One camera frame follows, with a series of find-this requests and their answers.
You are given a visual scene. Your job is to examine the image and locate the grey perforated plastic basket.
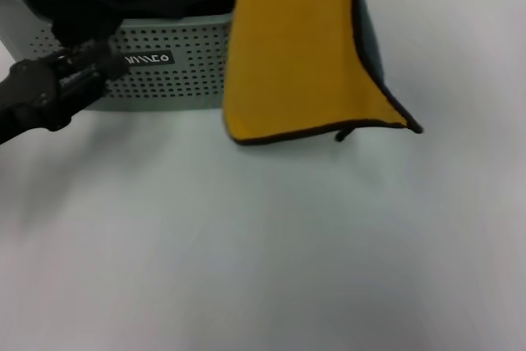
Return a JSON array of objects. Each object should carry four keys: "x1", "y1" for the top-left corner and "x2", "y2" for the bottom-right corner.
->
[{"x1": 0, "y1": 0, "x2": 236, "y2": 112}]

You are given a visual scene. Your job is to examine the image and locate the black towel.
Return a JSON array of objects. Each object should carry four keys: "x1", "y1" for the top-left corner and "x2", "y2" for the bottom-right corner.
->
[{"x1": 0, "y1": 0, "x2": 244, "y2": 51}]

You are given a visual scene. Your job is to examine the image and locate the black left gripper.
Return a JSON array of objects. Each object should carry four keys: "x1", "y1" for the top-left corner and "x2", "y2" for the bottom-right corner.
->
[{"x1": 0, "y1": 38, "x2": 129, "y2": 145}]

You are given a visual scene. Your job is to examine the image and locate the yellow and grey towel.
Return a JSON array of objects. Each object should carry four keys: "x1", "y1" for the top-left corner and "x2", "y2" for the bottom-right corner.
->
[{"x1": 221, "y1": 0, "x2": 424, "y2": 147}]

